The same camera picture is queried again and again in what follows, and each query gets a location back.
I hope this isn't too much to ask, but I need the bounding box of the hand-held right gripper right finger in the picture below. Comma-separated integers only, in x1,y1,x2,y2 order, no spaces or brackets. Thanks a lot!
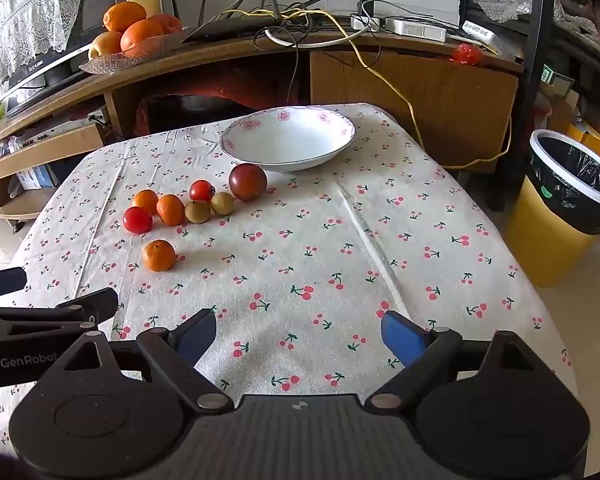
365,310,556,412

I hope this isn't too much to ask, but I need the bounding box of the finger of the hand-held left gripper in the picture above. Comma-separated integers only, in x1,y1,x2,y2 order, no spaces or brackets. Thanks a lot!
0,267,28,302
0,287,120,345

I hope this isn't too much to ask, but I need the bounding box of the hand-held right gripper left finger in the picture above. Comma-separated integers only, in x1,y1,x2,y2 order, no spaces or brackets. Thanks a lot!
42,309,235,414

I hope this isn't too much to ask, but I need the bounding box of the small orange tangerine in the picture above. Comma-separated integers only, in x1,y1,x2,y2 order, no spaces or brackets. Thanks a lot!
131,189,160,215
156,194,186,227
141,239,177,273

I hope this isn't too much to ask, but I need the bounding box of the brown longan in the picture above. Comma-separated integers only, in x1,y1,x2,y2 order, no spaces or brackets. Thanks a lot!
184,200,212,224
210,192,236,216

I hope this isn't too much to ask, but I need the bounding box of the red cherry tomato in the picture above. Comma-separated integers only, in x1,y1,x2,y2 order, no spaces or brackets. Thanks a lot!
188,180,216,204
123,206,154,235

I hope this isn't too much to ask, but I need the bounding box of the dark red plum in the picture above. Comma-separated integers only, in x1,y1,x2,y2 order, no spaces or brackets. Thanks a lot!
228,163,268,203

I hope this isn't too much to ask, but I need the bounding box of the white floral bowl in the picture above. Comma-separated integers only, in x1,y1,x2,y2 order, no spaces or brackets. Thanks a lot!
219,106,357,172

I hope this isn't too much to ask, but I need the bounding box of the blue white box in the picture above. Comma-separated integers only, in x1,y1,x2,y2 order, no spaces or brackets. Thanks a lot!
17,164,57,191

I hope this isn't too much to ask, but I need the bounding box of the cherry print tablecloth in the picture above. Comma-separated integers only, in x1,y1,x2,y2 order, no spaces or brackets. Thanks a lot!
0,103,588,478

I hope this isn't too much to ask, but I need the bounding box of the yellow trash bin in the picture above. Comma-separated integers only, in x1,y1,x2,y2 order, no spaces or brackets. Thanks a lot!
505,129,600,288

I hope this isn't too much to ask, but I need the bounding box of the black trash bag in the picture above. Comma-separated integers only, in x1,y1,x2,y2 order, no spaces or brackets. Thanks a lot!
529,135,600,235

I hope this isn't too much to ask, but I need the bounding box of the red cloth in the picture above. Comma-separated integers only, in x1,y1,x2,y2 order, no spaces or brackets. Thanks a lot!
134,80,301,137

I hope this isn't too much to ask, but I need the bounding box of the glass fruit dish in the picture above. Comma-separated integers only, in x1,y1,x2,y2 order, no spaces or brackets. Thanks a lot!
78,27,191,75

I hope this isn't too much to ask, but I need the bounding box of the wooden cabinet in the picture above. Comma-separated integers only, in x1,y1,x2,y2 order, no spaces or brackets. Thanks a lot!
0,27,526,233

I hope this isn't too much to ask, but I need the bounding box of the yellow box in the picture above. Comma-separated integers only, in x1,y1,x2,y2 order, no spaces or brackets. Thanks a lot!
566,122,600,157

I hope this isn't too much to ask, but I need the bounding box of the white lace cloth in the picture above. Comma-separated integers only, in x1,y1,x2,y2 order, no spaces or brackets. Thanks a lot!
0,0,88,103

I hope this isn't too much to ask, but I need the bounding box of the red ornament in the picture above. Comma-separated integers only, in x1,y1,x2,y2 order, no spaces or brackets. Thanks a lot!
452,43,482,66

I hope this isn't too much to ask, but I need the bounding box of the cardboard box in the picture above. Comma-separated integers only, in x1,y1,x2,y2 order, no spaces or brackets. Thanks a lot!
540,65,576,98

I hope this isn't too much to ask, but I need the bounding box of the black router with antennas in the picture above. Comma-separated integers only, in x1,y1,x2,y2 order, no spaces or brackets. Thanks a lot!
167,0,333,43

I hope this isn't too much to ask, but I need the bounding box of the white device box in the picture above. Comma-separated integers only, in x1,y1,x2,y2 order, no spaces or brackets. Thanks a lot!
384,16,447,42

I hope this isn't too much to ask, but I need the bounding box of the white perforated device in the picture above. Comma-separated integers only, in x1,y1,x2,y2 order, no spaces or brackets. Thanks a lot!
461,20,504,54

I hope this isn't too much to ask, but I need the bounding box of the white power strip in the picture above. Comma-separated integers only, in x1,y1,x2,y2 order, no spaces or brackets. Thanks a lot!
350,14,387,31

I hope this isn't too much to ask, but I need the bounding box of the white black adapter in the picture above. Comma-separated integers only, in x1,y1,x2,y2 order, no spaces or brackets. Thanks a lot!
356,0,392,18

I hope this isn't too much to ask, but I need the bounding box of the black shelf rack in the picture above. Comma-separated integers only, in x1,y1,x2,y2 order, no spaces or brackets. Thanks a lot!
459,0,600,213

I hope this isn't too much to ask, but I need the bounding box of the bubble wrap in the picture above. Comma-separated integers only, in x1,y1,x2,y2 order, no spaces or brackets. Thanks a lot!
467,0,533,23

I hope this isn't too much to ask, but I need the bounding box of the black cable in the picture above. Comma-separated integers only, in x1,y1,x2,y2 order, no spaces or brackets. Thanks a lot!
286,40,302,107

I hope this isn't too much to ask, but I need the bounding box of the white cable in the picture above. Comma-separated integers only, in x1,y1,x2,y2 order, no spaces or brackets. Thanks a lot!
264,24,368,50

